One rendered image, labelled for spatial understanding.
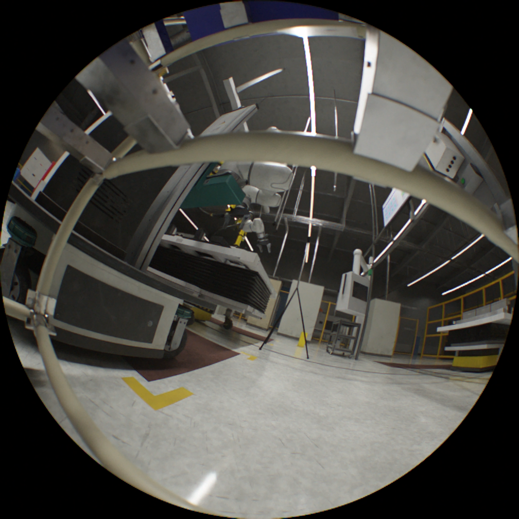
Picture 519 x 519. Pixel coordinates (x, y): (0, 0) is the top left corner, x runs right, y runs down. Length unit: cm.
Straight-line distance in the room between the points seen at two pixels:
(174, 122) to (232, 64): 1099
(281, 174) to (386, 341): 680
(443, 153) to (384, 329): 642
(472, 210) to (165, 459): 53
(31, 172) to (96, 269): 891
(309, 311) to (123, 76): 630
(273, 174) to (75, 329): 97
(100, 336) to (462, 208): 68
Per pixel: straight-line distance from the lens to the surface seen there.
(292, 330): 622
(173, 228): 225
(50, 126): 34
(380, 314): 701
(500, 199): 105
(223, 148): 16
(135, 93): 16
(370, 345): 686
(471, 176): 117
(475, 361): 373
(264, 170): 90
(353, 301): 363
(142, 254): 72
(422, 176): 15
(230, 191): 83
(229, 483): 40
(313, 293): 640
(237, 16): 41
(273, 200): 121
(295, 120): 1070
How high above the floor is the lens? 32
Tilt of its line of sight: 19 degrees up
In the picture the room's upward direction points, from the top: 19 degrees clockwise
